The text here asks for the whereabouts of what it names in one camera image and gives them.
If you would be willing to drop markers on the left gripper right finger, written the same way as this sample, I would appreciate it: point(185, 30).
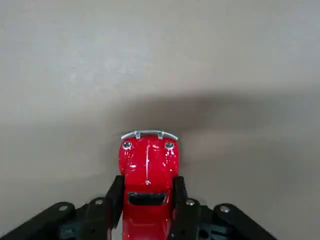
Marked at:
point(180, 200)

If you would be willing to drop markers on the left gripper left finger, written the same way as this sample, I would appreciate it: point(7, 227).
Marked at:
point(113, 200)

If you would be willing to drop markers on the red toy car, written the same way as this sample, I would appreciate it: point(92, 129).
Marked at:
point(147, 162)

